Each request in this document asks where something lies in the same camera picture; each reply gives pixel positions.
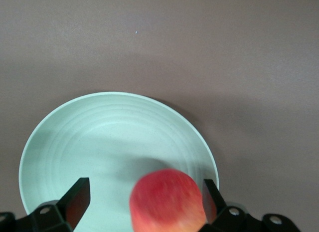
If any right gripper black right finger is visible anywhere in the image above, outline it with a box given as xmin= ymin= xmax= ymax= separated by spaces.
xmin=199 ymin=179 xmax=300 ymax=232

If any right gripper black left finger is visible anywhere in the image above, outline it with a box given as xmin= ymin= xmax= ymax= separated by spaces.
xmin=0 ymin=177 xmax=90 ymax=232

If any red pomegranate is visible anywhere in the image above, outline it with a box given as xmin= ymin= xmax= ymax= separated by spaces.
xmin=129 ymin=168 xmax=207 ymax=232

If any pale green round plate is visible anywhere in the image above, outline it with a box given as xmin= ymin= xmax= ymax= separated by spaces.
xmin=18 ymin=91 xmax=220 ymax=232

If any brown table cover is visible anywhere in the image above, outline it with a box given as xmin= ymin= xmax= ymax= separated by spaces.
xmin=0 ymin=0 xmax=319 ymax=232

